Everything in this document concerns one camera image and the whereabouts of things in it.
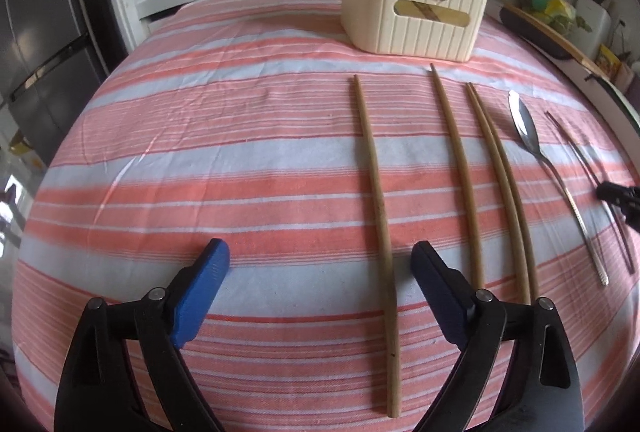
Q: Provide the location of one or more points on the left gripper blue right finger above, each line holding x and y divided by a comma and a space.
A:
447, 292

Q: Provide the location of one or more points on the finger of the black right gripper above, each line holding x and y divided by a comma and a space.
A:
627, 198

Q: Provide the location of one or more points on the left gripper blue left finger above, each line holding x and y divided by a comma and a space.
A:
193, 290

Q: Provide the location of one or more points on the steel spoon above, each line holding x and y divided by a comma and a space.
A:
526, 128
596, 182

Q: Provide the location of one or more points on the wooden chopstick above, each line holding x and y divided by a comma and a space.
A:
532, 277
516, 239
387, 271
475, 247

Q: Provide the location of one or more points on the wooden cutting board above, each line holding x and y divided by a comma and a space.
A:
545, 38

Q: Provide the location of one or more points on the pink striped tablecloth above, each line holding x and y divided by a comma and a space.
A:
238, 120

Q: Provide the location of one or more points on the plastic bag with items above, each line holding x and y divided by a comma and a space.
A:
559, 15

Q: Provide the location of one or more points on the grey refrigerator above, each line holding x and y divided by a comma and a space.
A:
54, 56

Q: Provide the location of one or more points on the cream utensil holder box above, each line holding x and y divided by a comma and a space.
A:
441, 29

